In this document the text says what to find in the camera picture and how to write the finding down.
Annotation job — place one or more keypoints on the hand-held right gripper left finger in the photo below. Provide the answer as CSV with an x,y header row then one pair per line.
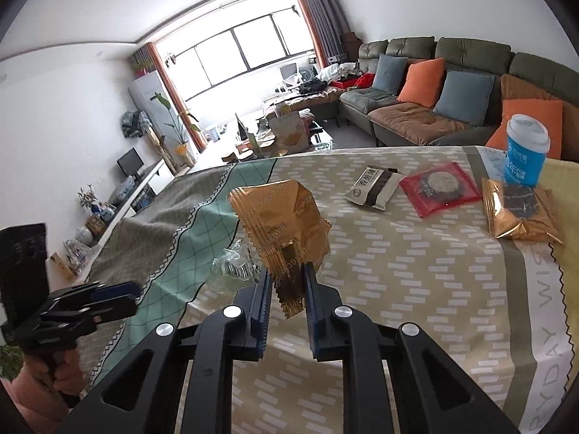
x,y
262,309

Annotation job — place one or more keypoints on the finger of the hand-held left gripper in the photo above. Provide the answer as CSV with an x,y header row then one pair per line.
x,y
120,290
117,309

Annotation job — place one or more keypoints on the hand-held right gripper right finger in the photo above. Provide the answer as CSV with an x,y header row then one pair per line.
x,y
312,314

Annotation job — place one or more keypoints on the gold foil wrapper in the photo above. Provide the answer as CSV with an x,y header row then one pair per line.
x,y
276,221

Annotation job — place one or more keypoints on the person's left forearm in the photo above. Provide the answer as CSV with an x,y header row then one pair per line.
x,y
31,402

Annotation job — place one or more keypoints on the person's left hand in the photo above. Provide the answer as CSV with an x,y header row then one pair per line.
x,y
72,373

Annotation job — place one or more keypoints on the clear plastic wrapper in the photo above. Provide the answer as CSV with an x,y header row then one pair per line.
x,y
233,264

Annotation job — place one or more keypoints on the blue and white vase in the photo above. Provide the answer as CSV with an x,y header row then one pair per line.
x,y
105,213

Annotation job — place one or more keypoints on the green leafy plant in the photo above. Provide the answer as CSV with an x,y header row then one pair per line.
x,y
10,361

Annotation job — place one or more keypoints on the white television cabinet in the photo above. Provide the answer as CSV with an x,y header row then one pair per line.
x,y
135,194

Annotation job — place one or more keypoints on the patterned tablecloth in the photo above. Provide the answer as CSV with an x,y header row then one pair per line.
x,y
407,280

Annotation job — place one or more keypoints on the black television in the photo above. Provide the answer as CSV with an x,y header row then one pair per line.
x,y
130,162

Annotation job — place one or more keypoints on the grey and white snack packet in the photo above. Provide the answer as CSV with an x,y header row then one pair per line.
x,y
373,187

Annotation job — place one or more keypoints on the cluttered coffee table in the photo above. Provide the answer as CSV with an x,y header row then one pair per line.
x,y
280,144

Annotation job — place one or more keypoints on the dark patterned cloth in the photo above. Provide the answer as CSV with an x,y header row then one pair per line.
x,y
135,123

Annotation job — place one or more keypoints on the red snack packet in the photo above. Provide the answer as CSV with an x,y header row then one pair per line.
x,y
441,190

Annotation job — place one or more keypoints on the printed paper bag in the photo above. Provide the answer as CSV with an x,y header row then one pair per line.
x,y
289,132

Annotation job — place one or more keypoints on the tall leafy houseplant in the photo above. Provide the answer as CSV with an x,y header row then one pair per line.
x,y
174,117

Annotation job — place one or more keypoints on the white standing air conditioner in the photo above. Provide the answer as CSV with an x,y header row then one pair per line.
x,y
147,99

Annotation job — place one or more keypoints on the brown sofa cover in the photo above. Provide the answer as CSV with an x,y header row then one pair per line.
x,y
416,117

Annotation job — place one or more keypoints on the black bag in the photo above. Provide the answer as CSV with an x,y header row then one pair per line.
x,y
312,86

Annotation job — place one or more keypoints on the gold snack packet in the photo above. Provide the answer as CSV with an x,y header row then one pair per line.
x,y
520,212

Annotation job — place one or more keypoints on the white office chair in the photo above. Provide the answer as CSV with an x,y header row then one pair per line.
x,y
289,77

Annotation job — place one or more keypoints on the red cloth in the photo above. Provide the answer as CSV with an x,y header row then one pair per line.
x,y
364,80

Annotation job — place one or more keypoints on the white clothes pile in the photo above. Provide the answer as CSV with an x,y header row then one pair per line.
x,y
337,71

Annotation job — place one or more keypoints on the blue-grey cushion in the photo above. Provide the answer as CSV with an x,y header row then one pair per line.
x,y
390,74
463,98

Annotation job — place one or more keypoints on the orange cushion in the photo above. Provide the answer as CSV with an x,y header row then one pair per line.
x,y
420,82
529,113

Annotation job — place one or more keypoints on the large window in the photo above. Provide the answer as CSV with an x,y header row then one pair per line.
x,y
235,54

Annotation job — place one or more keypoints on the blue cup with white lid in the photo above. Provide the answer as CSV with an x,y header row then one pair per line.
x,y
527,153

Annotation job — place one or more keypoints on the brown cardboard box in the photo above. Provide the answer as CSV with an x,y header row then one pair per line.
x,y
350,46

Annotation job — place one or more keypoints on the grey and orange curtain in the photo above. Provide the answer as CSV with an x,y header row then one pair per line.
x,y
321,18

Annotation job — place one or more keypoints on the green sectional sofa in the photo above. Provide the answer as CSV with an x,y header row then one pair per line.
x,y
466,54

